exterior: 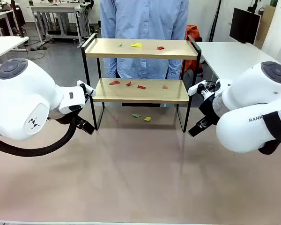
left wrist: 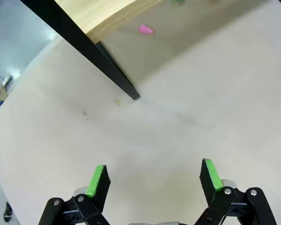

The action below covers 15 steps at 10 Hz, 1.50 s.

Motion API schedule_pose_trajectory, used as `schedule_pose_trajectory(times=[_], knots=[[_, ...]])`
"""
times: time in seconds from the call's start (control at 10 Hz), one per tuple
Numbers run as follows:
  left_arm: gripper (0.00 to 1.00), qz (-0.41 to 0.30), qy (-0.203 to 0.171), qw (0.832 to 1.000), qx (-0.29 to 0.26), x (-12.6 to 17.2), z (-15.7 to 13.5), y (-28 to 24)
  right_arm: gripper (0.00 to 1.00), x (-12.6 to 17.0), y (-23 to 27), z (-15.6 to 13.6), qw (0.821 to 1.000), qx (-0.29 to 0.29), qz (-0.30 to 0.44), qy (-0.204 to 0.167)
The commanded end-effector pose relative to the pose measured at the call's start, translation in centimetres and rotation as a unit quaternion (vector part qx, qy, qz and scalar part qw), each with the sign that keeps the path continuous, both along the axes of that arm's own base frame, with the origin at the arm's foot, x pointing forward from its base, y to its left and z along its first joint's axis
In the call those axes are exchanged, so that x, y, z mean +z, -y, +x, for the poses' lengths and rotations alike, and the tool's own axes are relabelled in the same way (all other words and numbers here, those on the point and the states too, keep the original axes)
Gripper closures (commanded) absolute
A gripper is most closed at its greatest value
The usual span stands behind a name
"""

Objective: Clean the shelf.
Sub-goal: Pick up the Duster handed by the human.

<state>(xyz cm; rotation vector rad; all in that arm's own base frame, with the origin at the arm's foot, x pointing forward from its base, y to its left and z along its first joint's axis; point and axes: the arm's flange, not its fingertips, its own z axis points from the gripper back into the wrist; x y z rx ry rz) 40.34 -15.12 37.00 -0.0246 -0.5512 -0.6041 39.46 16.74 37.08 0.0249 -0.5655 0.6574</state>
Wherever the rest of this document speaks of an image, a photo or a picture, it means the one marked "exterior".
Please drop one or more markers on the flat red paper scrap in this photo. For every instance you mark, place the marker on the flat red paper scrap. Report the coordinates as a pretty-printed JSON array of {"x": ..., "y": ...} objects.
[{"x": 141, "y": 87}]

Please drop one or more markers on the long red paper scrap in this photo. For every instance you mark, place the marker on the long red paper scrap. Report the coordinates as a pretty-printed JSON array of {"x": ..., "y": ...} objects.
[{"x": 114, "y": 82}]

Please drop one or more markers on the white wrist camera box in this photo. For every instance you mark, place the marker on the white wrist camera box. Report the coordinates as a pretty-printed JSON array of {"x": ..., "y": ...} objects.
[
  {"x": 89, "y": 89},
  {"x": 196, "y": 88}
]

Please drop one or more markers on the person in blue shirt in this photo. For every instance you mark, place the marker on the person in blue shirt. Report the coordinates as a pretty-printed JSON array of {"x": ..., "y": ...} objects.
[{"x": 142, "y": 21}]

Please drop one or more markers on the white side table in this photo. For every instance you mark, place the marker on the white side table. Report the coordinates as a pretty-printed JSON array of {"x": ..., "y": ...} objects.
[{"x": 4, "y": 44}]

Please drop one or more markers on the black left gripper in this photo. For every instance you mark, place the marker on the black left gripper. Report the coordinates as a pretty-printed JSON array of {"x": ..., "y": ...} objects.
[{"x": 69, "y": 118}]

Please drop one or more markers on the orange bag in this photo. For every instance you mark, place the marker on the orange bag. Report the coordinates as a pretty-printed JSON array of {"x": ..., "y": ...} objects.
[{"x": 192, "y": 32}]

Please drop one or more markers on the white background workbench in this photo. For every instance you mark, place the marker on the white background workbench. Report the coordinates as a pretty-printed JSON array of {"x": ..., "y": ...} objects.
[{"x": 0, "y": 14}]

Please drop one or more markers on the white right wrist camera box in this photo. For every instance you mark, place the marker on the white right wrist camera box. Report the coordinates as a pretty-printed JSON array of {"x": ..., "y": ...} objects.
[{"x": 196, "y": 88}]

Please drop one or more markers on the large yellow paper scrap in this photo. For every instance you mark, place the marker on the large yellow paper scrap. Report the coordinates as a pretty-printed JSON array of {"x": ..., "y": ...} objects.
[{"x": 137, "y": 45}]

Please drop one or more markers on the small red paper scrap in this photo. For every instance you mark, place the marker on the small red paper scrap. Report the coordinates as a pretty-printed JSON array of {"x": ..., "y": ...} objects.
[{"x": 129, "y": 84}]

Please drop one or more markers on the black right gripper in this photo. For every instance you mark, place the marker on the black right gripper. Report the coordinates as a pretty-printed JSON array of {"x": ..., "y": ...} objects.
[{"x": 209, "y": 110}]

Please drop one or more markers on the crumpled red paper scrap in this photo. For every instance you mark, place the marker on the crumpled red paper scrap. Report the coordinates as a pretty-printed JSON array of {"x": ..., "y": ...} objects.
[{"x": 160, "y": 48}]

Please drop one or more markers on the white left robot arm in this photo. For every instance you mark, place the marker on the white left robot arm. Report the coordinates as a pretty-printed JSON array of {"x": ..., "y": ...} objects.
[{"x": 21, "y": 93}]

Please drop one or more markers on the grey background desk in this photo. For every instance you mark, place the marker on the grey background desk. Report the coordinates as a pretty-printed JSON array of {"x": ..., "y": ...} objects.
[{"x": 53, "y": 9}]

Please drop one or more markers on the dark green paper scrap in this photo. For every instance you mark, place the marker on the dark green paper scrap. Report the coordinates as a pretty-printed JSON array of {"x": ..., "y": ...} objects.
[{"x": 136, "y": 115}]

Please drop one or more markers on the white table with legs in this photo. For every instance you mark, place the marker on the white table with legs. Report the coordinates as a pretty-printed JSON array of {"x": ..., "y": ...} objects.
[{"x": 224, "y": 54}]

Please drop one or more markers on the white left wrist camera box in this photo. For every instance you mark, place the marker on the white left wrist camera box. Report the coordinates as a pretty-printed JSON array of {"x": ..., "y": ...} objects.
[{"x": 89, "y": 89}]

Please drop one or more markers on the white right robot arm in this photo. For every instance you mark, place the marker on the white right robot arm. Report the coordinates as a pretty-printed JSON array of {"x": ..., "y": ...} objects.
[{"x": 253, "y": 112}]

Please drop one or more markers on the brown cardboard sheet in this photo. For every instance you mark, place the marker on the brown cardboard sheet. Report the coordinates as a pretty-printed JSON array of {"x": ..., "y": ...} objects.
[{"x": 264, "y": 25}]

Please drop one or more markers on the black tripod stand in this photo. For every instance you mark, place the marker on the black tripod stand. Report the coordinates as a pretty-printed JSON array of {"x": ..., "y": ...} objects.
[{"x": 215, "y": 18}]

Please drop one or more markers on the two-tier wooden black-framed shelf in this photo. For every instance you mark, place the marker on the two-tier wooden black-framed shelf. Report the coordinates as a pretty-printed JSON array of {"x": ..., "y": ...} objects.
[{"x": 140, "y": 54}]

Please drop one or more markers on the small yellow paper scrap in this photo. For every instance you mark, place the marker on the small yellow paper scrap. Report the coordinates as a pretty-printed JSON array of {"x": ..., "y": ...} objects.
[{"x": 147, "y": 119}]

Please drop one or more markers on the orange paper scrap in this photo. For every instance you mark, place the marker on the orange paper scrap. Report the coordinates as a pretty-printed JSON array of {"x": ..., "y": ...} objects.
[{"x": 165, "y": 87}]

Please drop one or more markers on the black monitor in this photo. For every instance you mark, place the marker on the black monitor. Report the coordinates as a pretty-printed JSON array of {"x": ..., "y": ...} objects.
[{"x": 244, "y": 24}]

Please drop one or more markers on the floor power strip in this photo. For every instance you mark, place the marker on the floor power strip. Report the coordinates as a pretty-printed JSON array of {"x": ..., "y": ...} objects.
[{"x": 38, "y": 48}]

